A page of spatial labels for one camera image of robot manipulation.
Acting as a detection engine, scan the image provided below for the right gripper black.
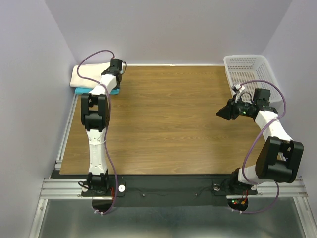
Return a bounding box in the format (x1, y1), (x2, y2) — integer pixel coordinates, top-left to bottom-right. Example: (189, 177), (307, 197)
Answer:
(215, 94), (255, 120)

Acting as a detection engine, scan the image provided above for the white t shirt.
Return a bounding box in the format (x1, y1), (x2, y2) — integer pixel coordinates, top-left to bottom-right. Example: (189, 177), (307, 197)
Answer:
(70, 62), (110, 89)

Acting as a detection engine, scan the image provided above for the white plastic basket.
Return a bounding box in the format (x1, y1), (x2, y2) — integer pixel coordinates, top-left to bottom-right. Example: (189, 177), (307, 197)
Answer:
(223, 55), (282, 103)

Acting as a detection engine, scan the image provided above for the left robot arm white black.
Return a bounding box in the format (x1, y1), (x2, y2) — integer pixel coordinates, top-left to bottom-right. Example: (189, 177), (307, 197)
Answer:
(79, 58), (123, 196)

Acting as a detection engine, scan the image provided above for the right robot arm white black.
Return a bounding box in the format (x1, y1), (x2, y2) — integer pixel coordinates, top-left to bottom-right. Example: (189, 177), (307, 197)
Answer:
(216, 84), (304, 194)

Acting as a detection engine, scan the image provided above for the folded blue t shirt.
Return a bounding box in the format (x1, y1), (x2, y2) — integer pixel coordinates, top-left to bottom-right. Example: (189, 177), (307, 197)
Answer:
(75, 87), (120, 95)

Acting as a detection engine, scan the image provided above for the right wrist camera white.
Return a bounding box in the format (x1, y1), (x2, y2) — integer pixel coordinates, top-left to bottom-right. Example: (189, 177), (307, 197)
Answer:
(231, 84), (245, 103)

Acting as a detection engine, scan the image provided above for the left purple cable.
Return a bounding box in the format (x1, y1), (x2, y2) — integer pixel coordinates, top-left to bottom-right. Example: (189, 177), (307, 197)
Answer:
(76, 50), (118, 217)

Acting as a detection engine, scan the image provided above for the purple cable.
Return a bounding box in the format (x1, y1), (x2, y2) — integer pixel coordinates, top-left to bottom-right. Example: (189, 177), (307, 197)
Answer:
(234, 79), (288, 214)
(76, 50), (118, 217)

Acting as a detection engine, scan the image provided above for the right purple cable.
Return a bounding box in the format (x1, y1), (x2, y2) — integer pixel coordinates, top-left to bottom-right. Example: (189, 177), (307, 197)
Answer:
(234, 79), (288, 214)

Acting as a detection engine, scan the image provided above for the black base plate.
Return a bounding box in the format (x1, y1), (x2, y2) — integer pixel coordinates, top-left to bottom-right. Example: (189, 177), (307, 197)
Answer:
(79, 174), (257, 207)

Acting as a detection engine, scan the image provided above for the aluminium frame rail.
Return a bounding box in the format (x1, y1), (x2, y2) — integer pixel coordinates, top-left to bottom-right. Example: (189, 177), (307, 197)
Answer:
(40, 95), (81, 200)

